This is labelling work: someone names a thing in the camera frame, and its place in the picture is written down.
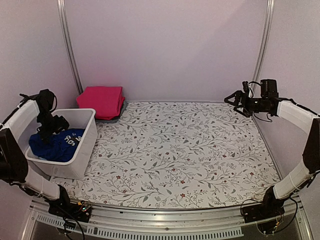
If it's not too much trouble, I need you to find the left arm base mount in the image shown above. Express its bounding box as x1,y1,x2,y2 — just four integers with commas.
47,200,92,223

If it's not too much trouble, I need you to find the blue t-shirt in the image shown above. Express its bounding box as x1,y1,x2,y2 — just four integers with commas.
28,128,85,163

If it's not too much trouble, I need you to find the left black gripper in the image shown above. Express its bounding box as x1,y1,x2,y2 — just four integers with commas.
37,109,69,145

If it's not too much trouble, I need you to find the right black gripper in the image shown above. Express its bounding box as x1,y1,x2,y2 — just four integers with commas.
225,90,269,118

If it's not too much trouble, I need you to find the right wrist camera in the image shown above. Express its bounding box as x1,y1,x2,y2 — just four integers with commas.
242,81,254,98

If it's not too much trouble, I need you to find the folded pink garment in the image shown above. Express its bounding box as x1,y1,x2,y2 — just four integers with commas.
76,86,125,120

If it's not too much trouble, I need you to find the folded grey garment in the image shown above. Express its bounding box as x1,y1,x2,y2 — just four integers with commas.
95,100,128,124

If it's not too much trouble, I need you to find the aluminium frame post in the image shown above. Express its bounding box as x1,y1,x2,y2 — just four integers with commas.
56,0,83,95
252,0,275,82

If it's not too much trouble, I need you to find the aluminium front rail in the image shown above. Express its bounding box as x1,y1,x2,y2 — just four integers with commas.
21,195,314,240

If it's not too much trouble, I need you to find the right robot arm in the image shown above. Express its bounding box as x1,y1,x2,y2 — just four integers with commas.
224,79,320,218

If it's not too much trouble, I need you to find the left aluminium frame post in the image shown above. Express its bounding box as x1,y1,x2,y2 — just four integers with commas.
56,0,83,95

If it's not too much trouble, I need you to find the floral table cloth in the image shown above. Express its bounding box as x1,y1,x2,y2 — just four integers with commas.
51,102,280,209

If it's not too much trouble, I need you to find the white plastic laundry bin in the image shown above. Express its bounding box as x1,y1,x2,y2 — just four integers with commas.
24,108,98,179

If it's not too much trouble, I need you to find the right aluminium frame post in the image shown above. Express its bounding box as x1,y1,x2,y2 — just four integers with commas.
252,0,275,82

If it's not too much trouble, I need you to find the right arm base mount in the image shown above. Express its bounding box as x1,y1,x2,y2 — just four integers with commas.
240,199,285,223

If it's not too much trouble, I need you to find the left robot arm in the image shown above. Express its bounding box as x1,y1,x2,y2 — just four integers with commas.
0,89,75,217

